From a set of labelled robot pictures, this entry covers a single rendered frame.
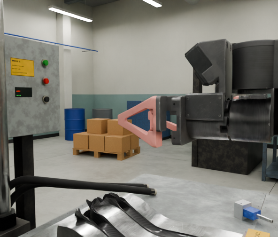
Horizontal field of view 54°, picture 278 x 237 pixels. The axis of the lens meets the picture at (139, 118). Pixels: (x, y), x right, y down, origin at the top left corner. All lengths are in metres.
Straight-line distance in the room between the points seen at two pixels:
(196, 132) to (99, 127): 5.40
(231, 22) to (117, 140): 4.22
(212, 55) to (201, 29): 7.45
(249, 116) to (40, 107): 1.03
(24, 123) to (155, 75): 7.25
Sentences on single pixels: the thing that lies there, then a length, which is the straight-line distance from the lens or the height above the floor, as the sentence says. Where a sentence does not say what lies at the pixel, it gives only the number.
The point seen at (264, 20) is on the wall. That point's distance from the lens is 7.41.
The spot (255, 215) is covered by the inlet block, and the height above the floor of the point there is 0.83.
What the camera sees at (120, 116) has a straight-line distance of 0.40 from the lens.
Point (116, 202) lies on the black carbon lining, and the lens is 0.79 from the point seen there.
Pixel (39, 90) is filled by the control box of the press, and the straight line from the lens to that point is 1.27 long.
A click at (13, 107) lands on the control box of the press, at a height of 1.19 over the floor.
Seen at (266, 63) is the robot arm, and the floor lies 1.27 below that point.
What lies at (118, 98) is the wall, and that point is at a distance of 9.10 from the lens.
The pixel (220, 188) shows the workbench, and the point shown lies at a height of 0.80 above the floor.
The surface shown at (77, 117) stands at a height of 0.64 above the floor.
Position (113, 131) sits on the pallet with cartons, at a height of 0.51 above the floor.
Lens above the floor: 1.23
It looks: 5 degrees down
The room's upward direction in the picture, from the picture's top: straight up
